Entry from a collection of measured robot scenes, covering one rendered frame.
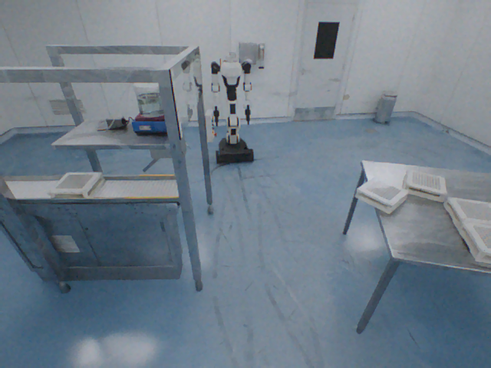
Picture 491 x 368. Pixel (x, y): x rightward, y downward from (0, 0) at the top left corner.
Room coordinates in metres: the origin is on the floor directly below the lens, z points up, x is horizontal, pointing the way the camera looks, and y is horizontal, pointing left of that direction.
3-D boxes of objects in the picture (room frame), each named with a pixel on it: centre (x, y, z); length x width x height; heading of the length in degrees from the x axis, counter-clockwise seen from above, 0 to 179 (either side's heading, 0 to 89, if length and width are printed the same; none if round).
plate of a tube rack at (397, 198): (1.42, -0.92, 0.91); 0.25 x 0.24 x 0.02; 130
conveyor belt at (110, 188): (1.42, 1.12, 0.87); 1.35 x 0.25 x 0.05; 92
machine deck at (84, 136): (1.42, 0.74, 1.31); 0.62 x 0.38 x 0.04; 92
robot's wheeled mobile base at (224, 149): (3.72, 0.25, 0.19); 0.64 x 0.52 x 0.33; 9
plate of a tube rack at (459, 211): (1.21, -1.41, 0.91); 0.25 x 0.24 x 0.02; 165
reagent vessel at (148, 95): (1.47, 0.56, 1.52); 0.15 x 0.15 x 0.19
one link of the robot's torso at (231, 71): (3.74, 0.25, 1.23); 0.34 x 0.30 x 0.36; 99
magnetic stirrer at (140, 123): (1.47, 0.56, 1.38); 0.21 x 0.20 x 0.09; 2
